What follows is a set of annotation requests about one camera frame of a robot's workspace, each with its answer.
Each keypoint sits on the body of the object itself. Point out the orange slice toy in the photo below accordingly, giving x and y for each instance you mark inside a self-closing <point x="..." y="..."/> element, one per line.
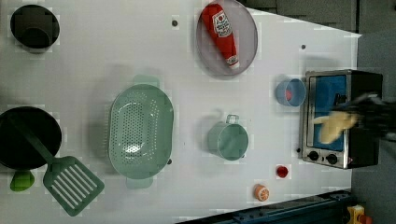
<point x="261" y="193"/>

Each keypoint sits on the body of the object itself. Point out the small red toy in cup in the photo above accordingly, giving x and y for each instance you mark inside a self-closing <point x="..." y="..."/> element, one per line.
<point x="288" y="95"/>

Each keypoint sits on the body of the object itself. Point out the mint green colander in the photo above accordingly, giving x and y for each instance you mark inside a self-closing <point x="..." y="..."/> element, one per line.
<point x="140" y="132"/>

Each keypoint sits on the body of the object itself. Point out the black frying pan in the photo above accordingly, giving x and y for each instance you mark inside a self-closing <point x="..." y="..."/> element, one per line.
<point x="15" y="151"/>

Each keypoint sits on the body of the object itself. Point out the toaster oven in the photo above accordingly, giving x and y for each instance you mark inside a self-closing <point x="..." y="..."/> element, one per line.
<point x="353" y="148"/>

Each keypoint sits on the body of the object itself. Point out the blue cup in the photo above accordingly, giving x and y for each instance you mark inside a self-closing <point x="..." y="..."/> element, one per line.
<point x="296" y="86"/>

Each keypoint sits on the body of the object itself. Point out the red plush ketchup bottle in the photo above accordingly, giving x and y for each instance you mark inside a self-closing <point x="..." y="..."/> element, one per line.
<point x="220" y="30"/>

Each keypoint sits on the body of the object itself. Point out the mint green cup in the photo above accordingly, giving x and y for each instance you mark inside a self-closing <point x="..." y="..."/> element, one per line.
<point x="228" y="139"/>

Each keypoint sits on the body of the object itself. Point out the black round pot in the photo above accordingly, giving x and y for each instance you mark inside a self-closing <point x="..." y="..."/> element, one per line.
<point x="34" y="28"/>

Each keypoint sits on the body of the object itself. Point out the yellow red toy object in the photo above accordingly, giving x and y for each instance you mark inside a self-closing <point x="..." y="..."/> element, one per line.
<point x="357" y="215"/>

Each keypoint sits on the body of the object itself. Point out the red toy tomato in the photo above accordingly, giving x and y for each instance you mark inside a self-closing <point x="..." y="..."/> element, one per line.
<point x="282" y="171"/>

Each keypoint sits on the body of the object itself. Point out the blue metal frame rail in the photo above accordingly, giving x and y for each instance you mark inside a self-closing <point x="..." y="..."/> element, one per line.
<point x="326" y="208"/>

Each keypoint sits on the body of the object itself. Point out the grey round plate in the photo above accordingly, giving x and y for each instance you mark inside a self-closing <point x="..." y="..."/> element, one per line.
<point x="245" y="35"/>

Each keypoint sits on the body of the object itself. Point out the lime green toy piece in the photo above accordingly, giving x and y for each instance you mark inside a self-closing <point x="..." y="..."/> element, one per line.
<point x="22" y="180"/>

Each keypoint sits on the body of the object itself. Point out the green slotted spatula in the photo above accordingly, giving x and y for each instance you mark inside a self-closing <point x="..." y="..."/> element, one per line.
<point x="68" y="180"/>

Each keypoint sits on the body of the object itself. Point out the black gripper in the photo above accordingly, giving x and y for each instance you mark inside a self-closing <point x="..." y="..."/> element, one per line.
<point x="376" y="116"/>

